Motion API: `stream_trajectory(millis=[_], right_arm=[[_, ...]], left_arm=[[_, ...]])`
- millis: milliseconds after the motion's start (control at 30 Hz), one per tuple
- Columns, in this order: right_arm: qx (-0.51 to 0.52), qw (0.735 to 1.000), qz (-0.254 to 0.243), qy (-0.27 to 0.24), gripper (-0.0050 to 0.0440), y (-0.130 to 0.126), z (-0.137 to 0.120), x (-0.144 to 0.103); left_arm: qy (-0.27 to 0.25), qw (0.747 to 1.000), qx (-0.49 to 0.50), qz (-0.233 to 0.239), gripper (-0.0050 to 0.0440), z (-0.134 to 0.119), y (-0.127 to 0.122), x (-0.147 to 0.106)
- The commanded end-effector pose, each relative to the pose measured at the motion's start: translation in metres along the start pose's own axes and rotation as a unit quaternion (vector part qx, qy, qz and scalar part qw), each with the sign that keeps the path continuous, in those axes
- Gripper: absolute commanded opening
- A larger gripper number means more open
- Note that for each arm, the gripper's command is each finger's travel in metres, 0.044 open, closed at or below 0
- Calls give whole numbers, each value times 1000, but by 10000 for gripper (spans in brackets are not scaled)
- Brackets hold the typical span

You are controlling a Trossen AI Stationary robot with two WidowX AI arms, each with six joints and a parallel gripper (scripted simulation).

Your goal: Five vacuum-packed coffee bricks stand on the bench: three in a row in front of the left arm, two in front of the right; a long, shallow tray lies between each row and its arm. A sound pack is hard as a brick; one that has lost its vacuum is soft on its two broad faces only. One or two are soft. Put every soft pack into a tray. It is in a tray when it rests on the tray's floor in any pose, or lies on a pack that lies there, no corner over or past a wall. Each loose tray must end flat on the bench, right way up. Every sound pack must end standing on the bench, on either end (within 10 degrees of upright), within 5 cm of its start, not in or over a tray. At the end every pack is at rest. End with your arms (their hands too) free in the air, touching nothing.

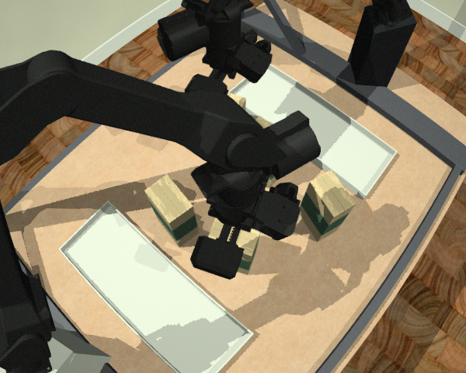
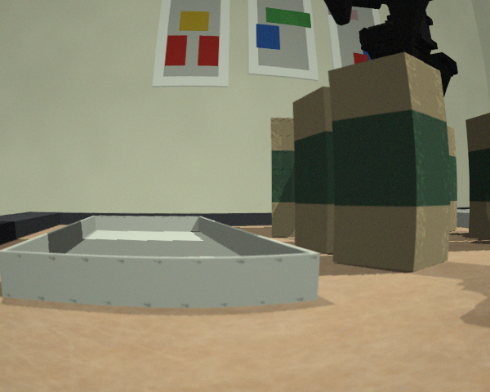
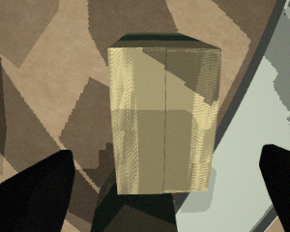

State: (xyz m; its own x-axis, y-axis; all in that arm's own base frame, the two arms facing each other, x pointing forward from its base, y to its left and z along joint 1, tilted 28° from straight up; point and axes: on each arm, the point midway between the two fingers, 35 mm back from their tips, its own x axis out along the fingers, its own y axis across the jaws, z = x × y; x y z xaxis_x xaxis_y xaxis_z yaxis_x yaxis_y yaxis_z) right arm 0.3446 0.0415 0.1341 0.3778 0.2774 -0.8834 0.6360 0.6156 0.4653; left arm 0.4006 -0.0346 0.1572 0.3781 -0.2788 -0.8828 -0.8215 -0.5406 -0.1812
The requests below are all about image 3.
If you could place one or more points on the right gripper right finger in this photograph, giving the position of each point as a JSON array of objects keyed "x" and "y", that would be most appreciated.
[{"x": 274, "y": 165}]

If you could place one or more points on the grey shallow tray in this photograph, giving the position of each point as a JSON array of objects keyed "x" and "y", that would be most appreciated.
[{"x": 237, "y": 199}]

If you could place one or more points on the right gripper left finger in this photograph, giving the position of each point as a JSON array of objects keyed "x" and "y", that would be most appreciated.
[{"x": 37, "y": 198}]

